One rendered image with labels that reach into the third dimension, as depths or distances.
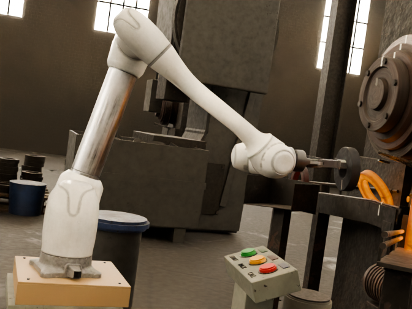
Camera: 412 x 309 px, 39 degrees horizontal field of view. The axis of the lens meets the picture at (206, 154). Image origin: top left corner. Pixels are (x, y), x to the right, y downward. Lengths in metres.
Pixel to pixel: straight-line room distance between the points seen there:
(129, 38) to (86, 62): 10.19
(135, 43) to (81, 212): 0.54
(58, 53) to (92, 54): 0.66
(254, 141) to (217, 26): 3.04
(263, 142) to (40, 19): 10.56
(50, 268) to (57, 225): 0.13
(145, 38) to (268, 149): 0.51
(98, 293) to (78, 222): 0.21
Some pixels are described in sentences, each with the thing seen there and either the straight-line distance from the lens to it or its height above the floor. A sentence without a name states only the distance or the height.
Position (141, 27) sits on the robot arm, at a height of 1.18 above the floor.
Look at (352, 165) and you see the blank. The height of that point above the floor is 0.84.
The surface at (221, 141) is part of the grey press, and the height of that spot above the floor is 0.81.
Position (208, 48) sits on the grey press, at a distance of 4.69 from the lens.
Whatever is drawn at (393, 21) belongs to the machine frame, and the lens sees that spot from 2.76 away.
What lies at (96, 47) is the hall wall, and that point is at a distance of 12.05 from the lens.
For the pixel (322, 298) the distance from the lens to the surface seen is 1.50.
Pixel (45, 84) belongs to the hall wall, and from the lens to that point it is 12.00.
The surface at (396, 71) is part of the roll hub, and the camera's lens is 2.17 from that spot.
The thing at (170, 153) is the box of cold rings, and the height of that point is 0.68.
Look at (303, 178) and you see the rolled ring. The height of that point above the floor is 0.72.
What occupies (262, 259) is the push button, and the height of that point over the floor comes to 0.61.
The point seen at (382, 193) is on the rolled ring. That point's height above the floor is 0.75.
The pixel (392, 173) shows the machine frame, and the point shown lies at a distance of 2.44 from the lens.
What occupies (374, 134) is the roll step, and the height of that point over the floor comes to 0.97.
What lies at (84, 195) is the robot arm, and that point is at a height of 0.65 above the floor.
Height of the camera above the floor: 0.89
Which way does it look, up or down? 2 degrees down
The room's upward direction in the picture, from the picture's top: 8 degrees clockwise
